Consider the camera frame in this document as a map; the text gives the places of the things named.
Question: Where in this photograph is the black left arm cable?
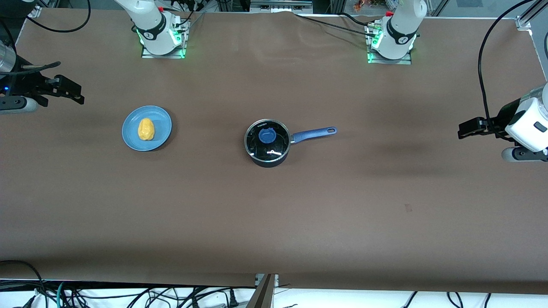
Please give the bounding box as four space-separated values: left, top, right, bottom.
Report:
478 0 536 129

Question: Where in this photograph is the blue round plate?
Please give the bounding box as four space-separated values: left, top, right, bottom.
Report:
122 105 173 152

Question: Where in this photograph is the aluminium frame rail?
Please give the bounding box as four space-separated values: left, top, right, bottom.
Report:
250 0 313 13

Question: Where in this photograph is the long black table cable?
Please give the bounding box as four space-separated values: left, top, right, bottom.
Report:
295 14 377 37

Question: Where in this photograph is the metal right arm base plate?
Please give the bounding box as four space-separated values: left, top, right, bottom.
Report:
140 15 190 59

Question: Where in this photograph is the short black table cable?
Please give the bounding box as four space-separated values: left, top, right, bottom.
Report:
340 12 371 26

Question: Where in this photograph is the colourful toy pile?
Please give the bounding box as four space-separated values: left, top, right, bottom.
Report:
353 0 386 12

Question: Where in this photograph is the black pot with blue handle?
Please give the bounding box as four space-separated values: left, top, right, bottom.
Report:
244 118 338 168

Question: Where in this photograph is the glass lid with blue knob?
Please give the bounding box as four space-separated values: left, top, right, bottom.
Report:
245 119 292 163

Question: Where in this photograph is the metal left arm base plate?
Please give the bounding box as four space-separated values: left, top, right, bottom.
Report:
366 21 414 65

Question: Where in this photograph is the yellow potato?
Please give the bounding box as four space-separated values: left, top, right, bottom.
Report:
138 118 155 141

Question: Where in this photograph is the black looped floor cable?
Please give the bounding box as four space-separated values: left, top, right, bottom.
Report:
0 260 48 308

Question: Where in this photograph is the brown table cover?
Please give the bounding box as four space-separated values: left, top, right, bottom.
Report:
0 8 548 296

